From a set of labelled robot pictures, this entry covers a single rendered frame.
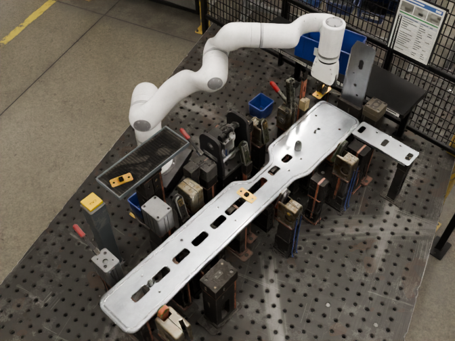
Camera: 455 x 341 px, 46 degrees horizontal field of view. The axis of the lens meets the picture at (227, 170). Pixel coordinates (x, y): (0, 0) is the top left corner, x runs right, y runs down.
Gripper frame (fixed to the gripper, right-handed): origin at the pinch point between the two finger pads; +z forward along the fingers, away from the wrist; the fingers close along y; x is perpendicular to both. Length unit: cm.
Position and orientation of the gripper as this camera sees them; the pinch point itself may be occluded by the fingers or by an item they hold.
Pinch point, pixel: (322, 87)
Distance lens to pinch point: 221.8
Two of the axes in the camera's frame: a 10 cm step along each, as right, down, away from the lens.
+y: 7.4, 5.2, -4.2
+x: 6.7, -5.8, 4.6
